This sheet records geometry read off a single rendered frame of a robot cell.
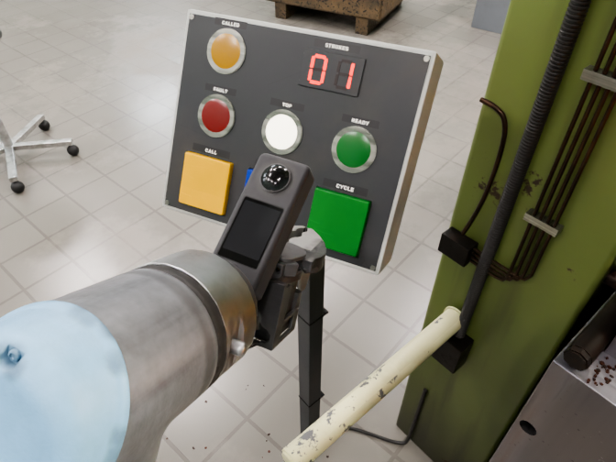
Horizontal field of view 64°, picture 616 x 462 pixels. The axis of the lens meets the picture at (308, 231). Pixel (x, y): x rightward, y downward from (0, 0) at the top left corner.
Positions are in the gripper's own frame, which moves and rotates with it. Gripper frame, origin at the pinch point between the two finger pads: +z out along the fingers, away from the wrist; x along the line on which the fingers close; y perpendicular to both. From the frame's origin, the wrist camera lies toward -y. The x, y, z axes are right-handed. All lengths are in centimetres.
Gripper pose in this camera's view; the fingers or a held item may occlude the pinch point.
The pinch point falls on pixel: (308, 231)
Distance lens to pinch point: 53.5
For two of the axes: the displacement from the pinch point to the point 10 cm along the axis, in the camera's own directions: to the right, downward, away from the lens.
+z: 3.5, -1.8, 9.2
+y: -2.0, 9.4, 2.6
